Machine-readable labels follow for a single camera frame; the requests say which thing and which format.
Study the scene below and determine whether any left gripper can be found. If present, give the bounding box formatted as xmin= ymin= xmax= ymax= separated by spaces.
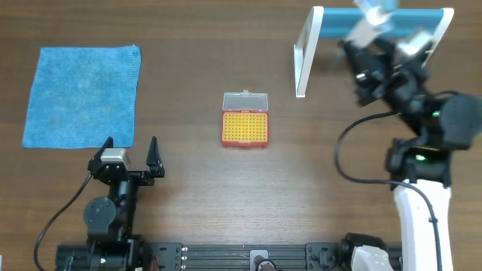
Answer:
xmin=87 ymin=135 xmax=166 ymax=187

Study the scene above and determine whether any white pipette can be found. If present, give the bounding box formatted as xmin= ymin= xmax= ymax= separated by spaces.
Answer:
xmin=343 ymin=0 xmax=401 ymax=49

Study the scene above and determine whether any blue cloth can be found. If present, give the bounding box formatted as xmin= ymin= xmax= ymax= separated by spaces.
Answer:
xmin=21 ymin=44 xmax=142 ymax=150

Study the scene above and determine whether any red and yellow tip box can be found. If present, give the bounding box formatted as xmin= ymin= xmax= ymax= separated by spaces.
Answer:
xmin=220 ymin=89 xmax=270 ymax=149

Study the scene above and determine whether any white and blue stand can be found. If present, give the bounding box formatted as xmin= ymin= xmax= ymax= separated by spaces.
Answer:
xmin=293 ymin=5 xmax=456 ymax=99

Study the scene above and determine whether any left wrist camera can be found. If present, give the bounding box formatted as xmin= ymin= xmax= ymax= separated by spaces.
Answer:
xmin=99 ymin=148 xmax=132 ymax=169

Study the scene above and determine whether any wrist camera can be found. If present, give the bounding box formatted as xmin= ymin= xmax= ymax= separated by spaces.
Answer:
xmin=397 ymin=30 xmax=435 ymax=57
xmin=99 ymin=148 xmax=132 ymax=169

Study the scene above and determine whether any black cable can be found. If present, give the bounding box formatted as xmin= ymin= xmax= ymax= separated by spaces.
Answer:
xmin=334 ymin=110 xmax=411 ymax=188
xmin=33 ymin=172 xmax=94 ymax=271

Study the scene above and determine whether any mounting rail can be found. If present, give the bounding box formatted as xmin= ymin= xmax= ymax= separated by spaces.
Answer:
xmin=55 ymin=242 xmax=402 ymax=271

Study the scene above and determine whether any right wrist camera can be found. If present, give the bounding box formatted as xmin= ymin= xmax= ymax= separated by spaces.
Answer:
xmin=397 ymin=30 xmax=435 ymax=57

